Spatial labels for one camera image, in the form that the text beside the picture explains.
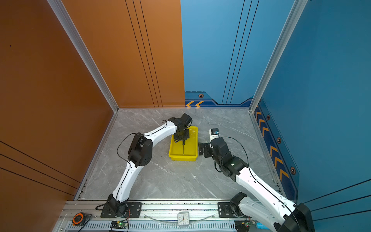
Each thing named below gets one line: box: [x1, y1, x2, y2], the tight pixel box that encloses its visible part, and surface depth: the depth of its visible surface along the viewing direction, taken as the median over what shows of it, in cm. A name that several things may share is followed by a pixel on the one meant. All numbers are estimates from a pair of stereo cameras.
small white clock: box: [177, 211, 190, 227], surface depth 71 cm
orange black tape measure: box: [72, 212, 89, 227], surface depth 71 cm
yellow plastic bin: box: [168, 126, 199, 161], surface depth 96 cm
